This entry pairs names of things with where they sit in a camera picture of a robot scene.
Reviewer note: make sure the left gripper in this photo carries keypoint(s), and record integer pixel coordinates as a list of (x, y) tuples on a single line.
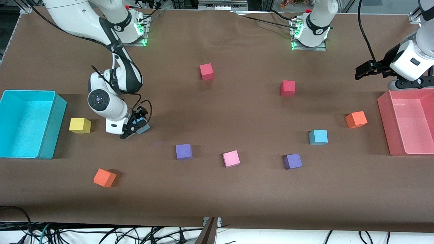
[(383, 64)]

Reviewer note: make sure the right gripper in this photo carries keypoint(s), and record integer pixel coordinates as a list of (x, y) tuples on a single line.
[(139, 113)]

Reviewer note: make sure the light blue foam block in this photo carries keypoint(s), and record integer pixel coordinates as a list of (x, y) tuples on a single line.
[(318, 137), (145, 128)]

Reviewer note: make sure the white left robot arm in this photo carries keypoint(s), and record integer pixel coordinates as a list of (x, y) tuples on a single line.
[(318, 23)]

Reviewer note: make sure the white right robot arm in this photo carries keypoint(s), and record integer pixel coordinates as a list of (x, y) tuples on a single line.
[(101, 101)]

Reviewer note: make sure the orange foam block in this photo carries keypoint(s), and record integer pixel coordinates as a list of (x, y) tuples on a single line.
[(356, 119), (104, 178)]

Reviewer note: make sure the purple foam block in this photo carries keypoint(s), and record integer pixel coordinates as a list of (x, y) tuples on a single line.
[(183, 151), (293, 161)]

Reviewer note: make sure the yellow foam block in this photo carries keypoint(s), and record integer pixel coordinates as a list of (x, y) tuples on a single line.
[(79, 125)]

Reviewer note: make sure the pink plastic bin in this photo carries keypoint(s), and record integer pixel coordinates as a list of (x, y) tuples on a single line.
[(407, 125)]

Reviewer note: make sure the red foam block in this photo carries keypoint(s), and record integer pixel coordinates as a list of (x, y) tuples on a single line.
[(206, 72), (288, 88)]

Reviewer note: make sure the pink foam block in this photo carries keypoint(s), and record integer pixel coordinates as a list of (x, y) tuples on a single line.
[(231, 159)]

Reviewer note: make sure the cyan plastic bin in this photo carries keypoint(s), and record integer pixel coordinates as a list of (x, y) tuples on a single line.
[(23, 125)]

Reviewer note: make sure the brown table cover sheet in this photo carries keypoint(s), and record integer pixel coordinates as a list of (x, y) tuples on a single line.
[(237, 196)]

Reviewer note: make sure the dark angled bar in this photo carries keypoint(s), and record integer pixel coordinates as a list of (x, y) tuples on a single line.
[(207, 234)]

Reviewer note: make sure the grey metal box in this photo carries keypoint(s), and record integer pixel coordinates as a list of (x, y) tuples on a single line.
[(222, 5)]

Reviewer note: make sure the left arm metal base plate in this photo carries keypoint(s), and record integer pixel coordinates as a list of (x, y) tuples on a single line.
[(315, 48)]

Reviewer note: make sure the aluminium frame profile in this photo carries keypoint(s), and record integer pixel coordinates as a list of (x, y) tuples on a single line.
[(414, 17), (26, 9)]

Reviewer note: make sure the small metal table bracket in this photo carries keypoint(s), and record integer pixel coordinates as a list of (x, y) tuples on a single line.
[(219, 222)]

